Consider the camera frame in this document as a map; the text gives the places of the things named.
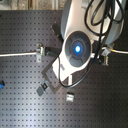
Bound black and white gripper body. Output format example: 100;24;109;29
42;31;94;88

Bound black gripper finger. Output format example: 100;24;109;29
36;83;48;97

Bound white cable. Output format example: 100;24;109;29
0;51;38;58

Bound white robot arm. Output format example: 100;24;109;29
36;0;126;96

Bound black clamp top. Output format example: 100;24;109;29
51;23;63;41

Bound black perforated board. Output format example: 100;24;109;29
0;11;128;128

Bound metal cable clip bottom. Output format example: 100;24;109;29
66;93;74;102

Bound metal cable clip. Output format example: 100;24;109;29
101;47;112;66
36;43;46;63
66;93;74;102

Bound metal cable clip right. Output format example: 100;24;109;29
101;47;112;66

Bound metal cable clip left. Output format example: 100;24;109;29
36;43;46;63

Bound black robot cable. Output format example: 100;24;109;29
56;0;125;88

